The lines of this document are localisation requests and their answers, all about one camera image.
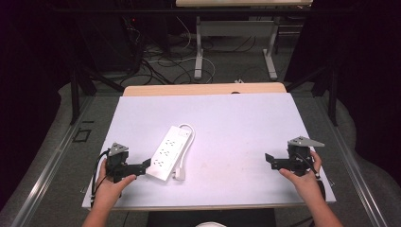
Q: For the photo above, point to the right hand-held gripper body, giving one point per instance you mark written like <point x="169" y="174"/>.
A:
<point x="299" y="156"/>

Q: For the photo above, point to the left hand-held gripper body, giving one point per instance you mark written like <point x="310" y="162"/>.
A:
<point x="117" y="161"/>

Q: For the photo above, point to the white power strip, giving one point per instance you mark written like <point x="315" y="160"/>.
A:
<point x="168" y="153"/>

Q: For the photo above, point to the person's right hand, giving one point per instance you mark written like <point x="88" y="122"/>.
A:
<point x="304" y="184"/>

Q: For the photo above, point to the person's left hand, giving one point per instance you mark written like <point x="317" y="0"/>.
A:
<point x="108" y="189"/>

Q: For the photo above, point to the white power plug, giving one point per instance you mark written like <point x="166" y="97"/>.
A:
<point x="179" y="174"/>

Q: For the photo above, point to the black metal stand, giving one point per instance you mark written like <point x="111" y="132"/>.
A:
<point x="327" y="88"/>
<point x="82" y="85"/>

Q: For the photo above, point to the white rounded object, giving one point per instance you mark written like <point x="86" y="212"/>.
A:
<point x="210" y="224"/>

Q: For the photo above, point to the dark computer tower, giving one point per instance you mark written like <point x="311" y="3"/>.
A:
<point x="116" y="44"/>

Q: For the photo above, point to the desk with white legs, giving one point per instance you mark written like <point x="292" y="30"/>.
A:
<point x="236" y="28"/>

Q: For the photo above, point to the black floor outlet frame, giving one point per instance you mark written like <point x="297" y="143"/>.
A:
<point x="82" y="135"/>

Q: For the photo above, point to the metal floor rail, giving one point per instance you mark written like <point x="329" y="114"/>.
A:
<point x="47" y="170"/>
<point x="353" y="164"/>

